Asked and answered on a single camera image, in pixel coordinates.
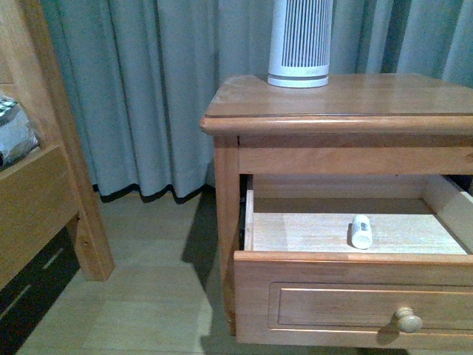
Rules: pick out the wooden drawer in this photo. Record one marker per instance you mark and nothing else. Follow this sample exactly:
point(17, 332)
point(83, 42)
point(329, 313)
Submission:
point(300, 281)

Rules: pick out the white medicine bottle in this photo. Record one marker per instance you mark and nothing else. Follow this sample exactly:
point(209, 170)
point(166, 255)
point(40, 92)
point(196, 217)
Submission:
point(361, 232)

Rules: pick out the wooden nightstand cabinet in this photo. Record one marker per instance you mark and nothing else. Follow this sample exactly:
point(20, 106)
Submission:
point(357, 125)

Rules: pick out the grey-green curtain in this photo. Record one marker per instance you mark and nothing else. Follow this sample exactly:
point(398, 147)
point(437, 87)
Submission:
point(140, 74)

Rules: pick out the white cylindrical air purifier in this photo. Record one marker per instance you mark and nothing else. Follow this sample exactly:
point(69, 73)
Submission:
point(300, 43)

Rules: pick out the patterned bedding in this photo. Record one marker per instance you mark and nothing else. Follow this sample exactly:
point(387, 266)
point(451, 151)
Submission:
point(18, 135)

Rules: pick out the wooden bed frame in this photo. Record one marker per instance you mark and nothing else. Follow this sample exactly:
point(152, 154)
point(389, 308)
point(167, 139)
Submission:
point(50, 189)

